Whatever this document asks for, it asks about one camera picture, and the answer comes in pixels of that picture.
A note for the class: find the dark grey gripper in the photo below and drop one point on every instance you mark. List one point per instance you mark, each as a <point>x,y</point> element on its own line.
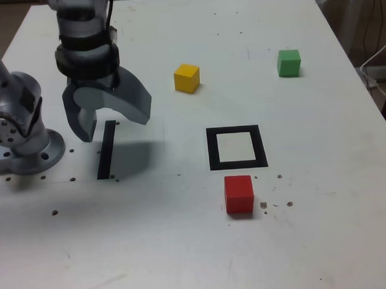
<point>91,82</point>

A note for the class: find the yellow cube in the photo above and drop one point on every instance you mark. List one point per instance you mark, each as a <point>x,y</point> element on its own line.
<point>186,80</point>

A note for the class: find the red cube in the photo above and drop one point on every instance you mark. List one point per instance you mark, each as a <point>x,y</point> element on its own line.
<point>238,197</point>

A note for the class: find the green cube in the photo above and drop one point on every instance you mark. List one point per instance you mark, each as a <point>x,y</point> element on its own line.
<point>288,65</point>

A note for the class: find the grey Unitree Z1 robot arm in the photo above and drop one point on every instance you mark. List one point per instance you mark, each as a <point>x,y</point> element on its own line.
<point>79,28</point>

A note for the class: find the black tape square outline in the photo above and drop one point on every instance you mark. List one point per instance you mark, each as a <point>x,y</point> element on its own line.
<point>212,150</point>

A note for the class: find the black tape strip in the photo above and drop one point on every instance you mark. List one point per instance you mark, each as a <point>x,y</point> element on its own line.
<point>106,151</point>

